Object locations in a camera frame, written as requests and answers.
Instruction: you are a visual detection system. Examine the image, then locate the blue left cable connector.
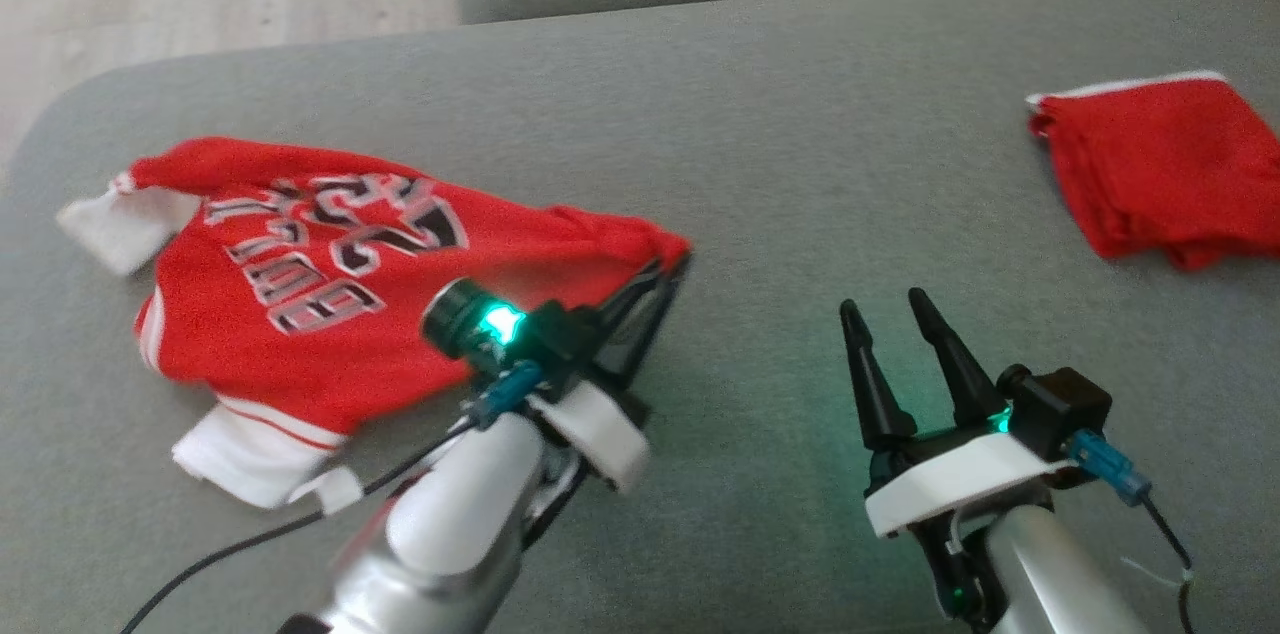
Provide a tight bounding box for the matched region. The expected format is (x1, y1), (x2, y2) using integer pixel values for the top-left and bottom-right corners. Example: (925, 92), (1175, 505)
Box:
(464, 360), (547, 427)

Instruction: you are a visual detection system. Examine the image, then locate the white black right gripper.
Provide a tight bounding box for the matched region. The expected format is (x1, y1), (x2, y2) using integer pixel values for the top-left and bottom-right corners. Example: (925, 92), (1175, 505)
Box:
(838, 286), (1079, 627)

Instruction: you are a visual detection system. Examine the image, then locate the blue right cable connector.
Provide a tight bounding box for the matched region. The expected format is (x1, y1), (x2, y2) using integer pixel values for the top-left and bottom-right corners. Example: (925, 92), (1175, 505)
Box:
(1067, 428), (1154, 507)

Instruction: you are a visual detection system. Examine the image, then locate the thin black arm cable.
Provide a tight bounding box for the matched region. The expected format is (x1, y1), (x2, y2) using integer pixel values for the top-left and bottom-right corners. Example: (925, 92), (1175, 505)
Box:
(1140, 498), (1198, 634)
(118, 419), (483, 634)

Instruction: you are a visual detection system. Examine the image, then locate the blue cable connector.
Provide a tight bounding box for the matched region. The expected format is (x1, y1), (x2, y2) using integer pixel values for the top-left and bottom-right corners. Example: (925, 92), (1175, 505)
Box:
(464, 360), (547, 427)
(1067, 428), (1154, 507)

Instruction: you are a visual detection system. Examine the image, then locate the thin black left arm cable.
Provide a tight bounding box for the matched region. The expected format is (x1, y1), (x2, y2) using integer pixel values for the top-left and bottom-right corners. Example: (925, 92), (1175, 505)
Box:
(118, 419), (483, 634)

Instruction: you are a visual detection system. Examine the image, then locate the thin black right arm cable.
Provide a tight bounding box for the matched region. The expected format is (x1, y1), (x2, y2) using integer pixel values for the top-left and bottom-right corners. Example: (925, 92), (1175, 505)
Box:
(1140, 498), (1198, 634)

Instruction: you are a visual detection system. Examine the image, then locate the grey sofa seat cushion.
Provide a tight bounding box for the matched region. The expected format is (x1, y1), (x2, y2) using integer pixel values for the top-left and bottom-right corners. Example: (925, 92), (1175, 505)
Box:
(0, 0), (1280, 634)

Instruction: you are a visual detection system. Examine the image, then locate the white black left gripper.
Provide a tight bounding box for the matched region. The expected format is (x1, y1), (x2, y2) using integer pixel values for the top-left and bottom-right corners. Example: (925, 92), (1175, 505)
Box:
(524, 254), (694, 497)

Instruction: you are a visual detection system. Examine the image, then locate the red shorts white trim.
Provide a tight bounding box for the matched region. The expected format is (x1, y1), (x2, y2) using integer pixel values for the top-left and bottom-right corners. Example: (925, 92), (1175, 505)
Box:
(1026, 70), (1280, 273)

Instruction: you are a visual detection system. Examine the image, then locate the red jersey with lettering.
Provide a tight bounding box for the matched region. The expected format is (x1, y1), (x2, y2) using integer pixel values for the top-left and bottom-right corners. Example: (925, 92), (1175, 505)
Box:
(56, 135), (694, 513)

